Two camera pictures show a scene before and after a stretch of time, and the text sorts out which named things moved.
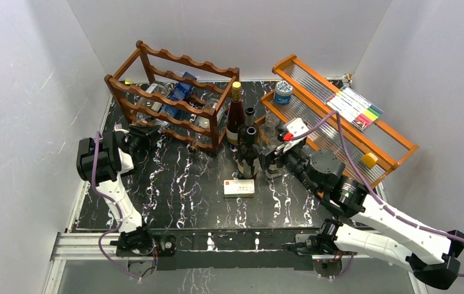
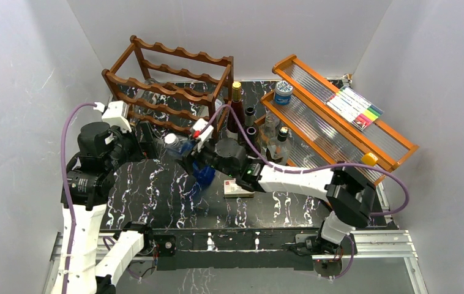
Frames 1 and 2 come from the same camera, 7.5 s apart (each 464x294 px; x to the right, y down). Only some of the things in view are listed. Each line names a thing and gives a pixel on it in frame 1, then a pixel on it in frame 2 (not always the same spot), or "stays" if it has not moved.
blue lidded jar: [283, 90] stays
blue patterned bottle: [180, 91] → [202, 176]
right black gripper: [281, 157] → [188, 163]
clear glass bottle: [267, 133] stays
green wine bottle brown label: [249, 116] stays
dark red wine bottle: [235, 116] stays
